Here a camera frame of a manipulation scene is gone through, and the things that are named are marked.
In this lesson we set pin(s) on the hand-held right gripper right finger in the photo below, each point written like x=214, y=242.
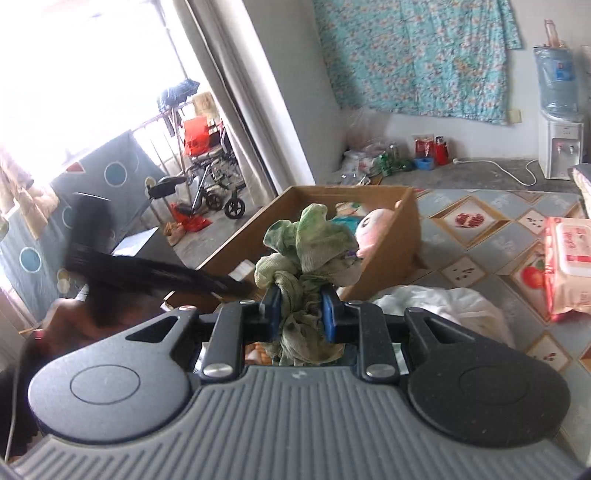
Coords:
x=328, y=318

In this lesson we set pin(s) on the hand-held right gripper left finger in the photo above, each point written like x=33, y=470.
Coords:
x=273, y=318

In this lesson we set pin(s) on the brown cardboard box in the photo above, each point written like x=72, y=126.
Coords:
x=392, y=272

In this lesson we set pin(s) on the green mottled cloth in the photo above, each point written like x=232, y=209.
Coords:
x=314, y=235

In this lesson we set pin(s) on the blue tissue pack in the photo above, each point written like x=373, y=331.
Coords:
x=346, y=227

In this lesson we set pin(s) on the pink plush toy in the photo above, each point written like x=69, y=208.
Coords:
x=378, y=226

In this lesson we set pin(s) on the person's left forearm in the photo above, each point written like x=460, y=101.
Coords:
x=78, y=325

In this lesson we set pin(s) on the white paper sheet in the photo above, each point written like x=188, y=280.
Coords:
x=134, y=242

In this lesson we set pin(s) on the dark table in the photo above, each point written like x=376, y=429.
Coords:
x=159, y=247

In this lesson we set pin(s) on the red plastic bag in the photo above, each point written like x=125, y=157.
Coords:
x=191, y=219

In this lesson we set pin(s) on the black padded stand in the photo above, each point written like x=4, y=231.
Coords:
x=166, y=184

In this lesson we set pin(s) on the grey circle print cloth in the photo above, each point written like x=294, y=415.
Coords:
x=115, y=170

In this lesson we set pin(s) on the large white plastic bag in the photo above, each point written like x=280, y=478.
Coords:
x=438, y=304

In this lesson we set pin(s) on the beige hanging garment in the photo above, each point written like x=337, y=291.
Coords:
x=23, y=194

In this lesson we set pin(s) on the wheelchair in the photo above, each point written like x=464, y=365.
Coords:
x=217, y=184

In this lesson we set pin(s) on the small white plastic bag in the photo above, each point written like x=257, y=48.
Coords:
x=360, y=166

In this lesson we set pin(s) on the green bottle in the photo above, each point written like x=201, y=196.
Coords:
x=392, y=161

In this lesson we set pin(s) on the blue bowl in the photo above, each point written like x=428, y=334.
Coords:
x=423, y=163

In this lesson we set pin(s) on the yellow hanging towel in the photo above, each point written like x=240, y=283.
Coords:
x=203, y=106

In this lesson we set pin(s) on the dark blue hanging garment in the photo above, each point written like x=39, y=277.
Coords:
x=178, y=94

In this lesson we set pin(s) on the clear plastic bag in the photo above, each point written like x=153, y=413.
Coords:
x=367, y=129

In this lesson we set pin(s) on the red can pack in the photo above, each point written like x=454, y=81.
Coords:
x=422, y=147

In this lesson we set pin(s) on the pink wet wipes packet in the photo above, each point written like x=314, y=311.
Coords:
x=570, y=263

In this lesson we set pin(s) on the blue water jug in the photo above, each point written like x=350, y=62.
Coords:
x=556, y=83

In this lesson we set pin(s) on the pink bottle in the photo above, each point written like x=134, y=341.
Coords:
x=551, y=34

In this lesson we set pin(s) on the teal floral wall cloth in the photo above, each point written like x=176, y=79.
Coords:
x=415, y=60

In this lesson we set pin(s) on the wall socket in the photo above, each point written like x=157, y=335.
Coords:
x=515, y=116

